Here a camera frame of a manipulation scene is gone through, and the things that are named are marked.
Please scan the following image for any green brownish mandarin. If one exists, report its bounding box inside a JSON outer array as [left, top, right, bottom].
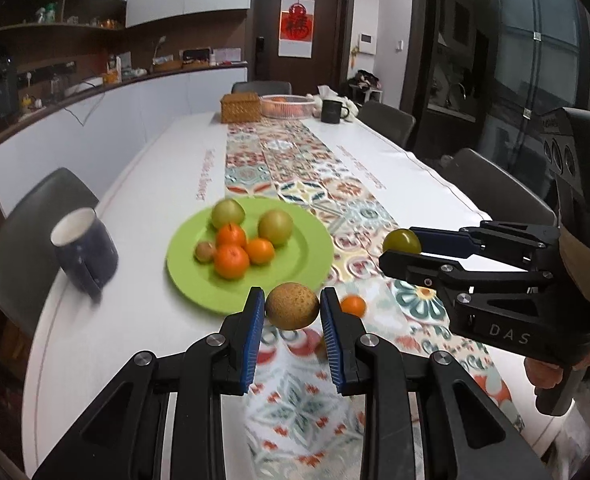
[[265, 282, 320, 331]]

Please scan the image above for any black mug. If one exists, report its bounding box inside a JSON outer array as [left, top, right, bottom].
[[321, 99, 350, 124]]

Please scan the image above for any small orange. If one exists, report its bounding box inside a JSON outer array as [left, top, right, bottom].
[[339, 295, 367, 319]]

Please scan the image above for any glass sliding door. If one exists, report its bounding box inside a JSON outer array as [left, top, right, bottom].
[[415, 0, 590, 173]]

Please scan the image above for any white counter cabinet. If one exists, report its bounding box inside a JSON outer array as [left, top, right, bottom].
[[0, 62, 250, 177]]

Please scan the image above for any wooden wall shelf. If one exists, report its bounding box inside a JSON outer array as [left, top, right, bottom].
[[0, 0, 126, 38]]

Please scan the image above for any yellow pear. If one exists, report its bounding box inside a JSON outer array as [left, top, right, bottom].
[[258, 209, 294, 247]]

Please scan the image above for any white patterned tablecloth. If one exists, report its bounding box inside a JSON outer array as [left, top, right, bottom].
[[22, 107, 526, 480]]

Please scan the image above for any pile of bags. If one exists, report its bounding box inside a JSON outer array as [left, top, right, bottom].
[[347, 70, 384, 92]]

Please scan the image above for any wicker basket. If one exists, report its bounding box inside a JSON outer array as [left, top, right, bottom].
[[220, 92, 263, 124]]

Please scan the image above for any green plate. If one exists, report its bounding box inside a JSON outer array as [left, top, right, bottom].
[[166, 196, 334, 317]]

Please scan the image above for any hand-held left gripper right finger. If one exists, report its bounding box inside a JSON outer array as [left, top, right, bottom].
[[320, 286, 558, 480]]

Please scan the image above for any dark wooden door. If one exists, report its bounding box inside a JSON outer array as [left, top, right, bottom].
[[251, 0, 352, 102]]

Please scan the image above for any red and white door poster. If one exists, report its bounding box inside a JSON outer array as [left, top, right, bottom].
[[280, 0, 317, 58]]

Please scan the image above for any dark blue mug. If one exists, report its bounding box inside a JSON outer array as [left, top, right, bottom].
[[50, 207, 120, 304]]

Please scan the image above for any clear bowl of fruit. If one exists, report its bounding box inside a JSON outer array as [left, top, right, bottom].
[[260, 94, 318, 119]]

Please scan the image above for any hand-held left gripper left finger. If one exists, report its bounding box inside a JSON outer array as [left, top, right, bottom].
[[32, 286, 266, 480]]

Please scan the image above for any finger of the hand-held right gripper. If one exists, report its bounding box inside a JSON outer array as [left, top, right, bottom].
[[410, 220, 561, 269], [379, 251, 556, 296]]

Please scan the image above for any green apple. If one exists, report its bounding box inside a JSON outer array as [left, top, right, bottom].
[[211, 198, 247, 230]]

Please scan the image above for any black box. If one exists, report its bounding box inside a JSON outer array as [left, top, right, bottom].
[[181, 48, 212, 69]]

